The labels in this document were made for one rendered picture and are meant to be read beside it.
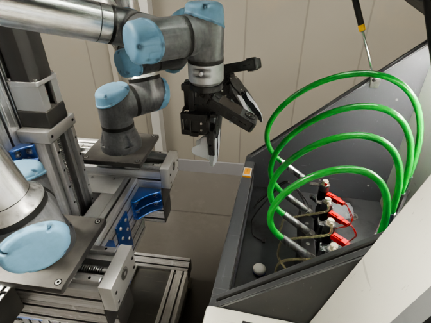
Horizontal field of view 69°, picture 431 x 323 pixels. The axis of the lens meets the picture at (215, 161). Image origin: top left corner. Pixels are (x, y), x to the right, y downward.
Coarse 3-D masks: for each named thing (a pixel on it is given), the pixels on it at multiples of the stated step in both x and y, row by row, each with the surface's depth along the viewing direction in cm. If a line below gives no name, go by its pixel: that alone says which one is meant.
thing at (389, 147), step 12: (360, 132) 62; (312, 144) 65; (324, 144) 64; (384, 144) 61; (300, 156) 67; (396, 156) 62; (396, 168) 63; (276, 180) 71; (396, 180) 65; (396, 192) 66; (396, 204) 68; (288, 216) 76; (300, 228) 77
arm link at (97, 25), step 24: (0, 0) 49; (24, 0) 51; (48, 0) 53; (72, 0) 56; (0, 24) 52; (24, 24) 53; (48, 24) 54; (72, 24) 56; (96, 24) 58; (120, 24) 61
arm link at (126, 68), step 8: (96, 0) 87; (104, 0) 87; (112, 0) 90; (120, 48) 84; (120, 56) 81; (128, 56) 81; (120, 64) 82; (128, 64) 81; (136, 64) 82; (144, 64) 83; (152, 64) 85; (160, 64) 87; (120, 72) 84; (128, 72) 82; (136, 72) 83; (144, 72) 85
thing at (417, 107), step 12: (348, 72) 71; (360, 72) 70; (372, 72) 70; (312, 84) 74; (396, 84) 70; (408, 96) 71; (276, 108) 80; (420, 108) 72; (420, 120) 73; (264, 132) 84; (420, 132) 74; (420, 144) 76
